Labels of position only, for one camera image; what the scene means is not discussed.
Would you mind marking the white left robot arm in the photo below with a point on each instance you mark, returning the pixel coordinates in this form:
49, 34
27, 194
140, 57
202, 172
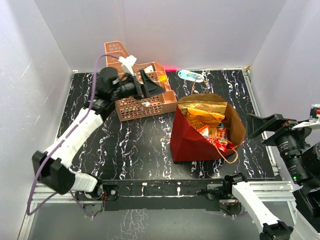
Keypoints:
53, 166

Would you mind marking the orange white snack packet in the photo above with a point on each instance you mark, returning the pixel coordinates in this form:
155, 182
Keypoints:
204, 131

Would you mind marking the pink tape strip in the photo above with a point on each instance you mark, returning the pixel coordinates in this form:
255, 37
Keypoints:
170, 68

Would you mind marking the blue white blister pack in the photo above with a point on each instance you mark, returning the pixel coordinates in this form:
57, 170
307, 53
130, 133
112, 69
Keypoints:
190, 76

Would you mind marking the orange honey dijon chips bag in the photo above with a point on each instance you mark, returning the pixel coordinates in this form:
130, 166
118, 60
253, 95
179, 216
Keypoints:
199, 118

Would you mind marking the orange yellow block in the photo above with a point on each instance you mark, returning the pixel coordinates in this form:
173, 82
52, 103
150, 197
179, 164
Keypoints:
162, 78

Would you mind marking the gold chips bag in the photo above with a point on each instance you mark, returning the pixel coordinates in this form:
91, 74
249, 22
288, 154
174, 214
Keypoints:
208, 106

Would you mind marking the red peanut snack packet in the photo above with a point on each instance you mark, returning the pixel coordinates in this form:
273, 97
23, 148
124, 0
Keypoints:
221, 143

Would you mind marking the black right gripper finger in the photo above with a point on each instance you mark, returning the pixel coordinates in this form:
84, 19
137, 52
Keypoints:
263, 120
254, 130

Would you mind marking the black aluminium front rail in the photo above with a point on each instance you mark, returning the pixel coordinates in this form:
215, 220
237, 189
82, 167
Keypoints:
115, 195

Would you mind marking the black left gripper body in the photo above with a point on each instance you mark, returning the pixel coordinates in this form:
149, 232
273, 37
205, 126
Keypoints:
130, 88

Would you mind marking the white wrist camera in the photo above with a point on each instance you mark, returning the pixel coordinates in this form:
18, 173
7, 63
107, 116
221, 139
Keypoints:
127, 64
313, 121

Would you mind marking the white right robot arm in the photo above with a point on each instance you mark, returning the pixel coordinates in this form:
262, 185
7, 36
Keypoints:
302, 193

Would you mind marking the red brown paper bag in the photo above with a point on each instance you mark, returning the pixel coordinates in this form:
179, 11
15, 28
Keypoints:
187, 145

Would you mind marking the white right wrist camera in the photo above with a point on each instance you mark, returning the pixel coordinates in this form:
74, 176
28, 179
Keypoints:
313, 121

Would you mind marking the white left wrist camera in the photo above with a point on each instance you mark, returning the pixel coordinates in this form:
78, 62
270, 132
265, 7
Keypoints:
127, 64

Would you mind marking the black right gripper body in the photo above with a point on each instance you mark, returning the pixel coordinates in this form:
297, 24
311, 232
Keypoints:
288, 140

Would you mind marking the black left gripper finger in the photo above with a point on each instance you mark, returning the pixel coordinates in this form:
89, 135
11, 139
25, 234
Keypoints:
145, 80
151, 90

